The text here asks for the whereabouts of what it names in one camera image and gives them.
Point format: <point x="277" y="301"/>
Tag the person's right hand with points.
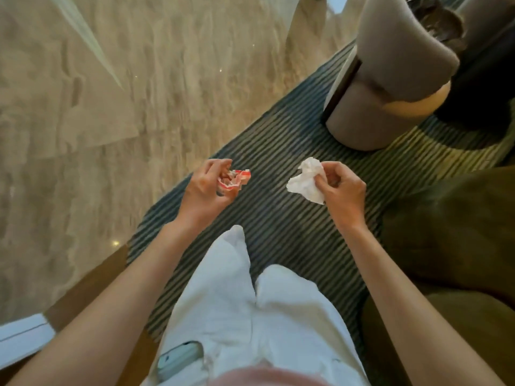
<point x="346" y="196"/>

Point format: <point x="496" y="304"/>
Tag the person's left hand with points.
<point x="201" y="200"/>

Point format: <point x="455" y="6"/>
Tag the white napkin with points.
<point x="305" y="184"/>

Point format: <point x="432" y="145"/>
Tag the red white wrapper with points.
<point x="237" y="178"/>

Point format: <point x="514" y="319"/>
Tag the person's right forearm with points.
<point x="414" y="309"/>

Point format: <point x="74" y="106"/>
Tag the person's left forearm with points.
<point x="104" y="309"/>

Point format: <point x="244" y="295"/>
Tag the person's white trousers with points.
<point x="281" y="317"/>

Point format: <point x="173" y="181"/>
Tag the person's pink top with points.
<point x="269" y="377"/>

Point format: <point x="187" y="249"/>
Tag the striped blue-green rug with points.
<point x="289" y="221"/>

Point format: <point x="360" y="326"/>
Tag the green curved sofa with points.
<point x="454" y="229"/>

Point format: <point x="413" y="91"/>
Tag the white boucle armchair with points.
<point x="398" y="56"/>

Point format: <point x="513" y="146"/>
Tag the phone in trouser pocket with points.
<point x="179" y="359"/>

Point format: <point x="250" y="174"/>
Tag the dark brown printed bag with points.
<point x="438" y="20"/>

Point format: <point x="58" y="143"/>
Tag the white round stool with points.
<point x="487" y="16"/>

